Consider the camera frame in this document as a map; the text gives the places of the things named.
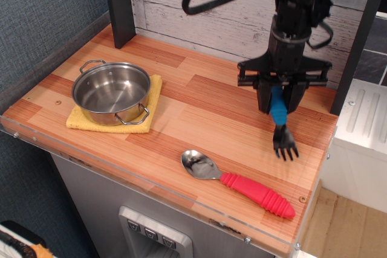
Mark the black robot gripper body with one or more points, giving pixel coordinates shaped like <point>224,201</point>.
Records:
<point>284,63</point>

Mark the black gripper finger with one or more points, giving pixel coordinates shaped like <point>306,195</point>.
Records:
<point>264,95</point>
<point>293,95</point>

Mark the blue handled metal fork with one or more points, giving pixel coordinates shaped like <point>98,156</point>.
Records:
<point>283,142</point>

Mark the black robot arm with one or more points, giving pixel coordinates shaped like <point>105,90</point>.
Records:
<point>296,24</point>

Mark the white toy sink drainboard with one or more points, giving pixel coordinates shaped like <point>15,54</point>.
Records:
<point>355,166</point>

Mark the clear acrylic edge guard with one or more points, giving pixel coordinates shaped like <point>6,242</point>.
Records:
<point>166,180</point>

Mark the small stainless steel pot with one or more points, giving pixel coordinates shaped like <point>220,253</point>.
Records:
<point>112,93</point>

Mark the yellow folded cloth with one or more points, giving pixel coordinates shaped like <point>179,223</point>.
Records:
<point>78,120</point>

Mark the silver dispenser panel with buttons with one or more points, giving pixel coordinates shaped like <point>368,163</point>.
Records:
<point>147,237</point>

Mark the grey toy fridge cabinet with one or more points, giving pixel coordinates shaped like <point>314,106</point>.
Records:
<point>98,199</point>

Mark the orange and black object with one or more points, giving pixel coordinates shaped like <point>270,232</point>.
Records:
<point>18,241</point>

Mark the red handled metal spoon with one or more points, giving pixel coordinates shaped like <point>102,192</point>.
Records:
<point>201,166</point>

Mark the black right upright post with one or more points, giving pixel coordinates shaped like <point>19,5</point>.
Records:
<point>355,54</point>

